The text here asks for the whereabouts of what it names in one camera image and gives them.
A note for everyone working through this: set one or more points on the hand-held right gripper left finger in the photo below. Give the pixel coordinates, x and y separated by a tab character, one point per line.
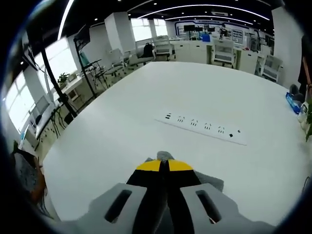
117	202

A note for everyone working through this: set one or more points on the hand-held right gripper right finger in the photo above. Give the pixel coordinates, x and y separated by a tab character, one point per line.
219	207

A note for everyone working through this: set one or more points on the grey towel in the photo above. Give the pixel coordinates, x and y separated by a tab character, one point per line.
212	181

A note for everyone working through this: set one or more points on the white built-in power strip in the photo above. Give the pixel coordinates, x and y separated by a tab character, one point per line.
200	129

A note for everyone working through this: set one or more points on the green potted plant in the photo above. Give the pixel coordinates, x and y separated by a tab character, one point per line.
309	132

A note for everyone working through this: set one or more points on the blue packet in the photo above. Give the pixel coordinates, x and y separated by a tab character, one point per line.
293	102

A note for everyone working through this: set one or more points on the black tripod with monitor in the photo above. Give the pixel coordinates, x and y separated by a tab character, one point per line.
57	85

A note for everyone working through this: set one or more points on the small green plant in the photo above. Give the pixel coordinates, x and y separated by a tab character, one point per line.
63	79

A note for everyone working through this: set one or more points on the white office chair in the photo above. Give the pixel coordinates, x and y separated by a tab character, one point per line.
271	68
163	46
224	52
117	58

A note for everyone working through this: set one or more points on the black bag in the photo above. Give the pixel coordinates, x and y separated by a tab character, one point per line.
148	50

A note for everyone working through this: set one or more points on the black screen on stand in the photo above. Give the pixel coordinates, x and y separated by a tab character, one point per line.
83	36

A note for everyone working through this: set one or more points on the blue storage bin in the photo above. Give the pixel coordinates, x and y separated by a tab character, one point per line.
205	38

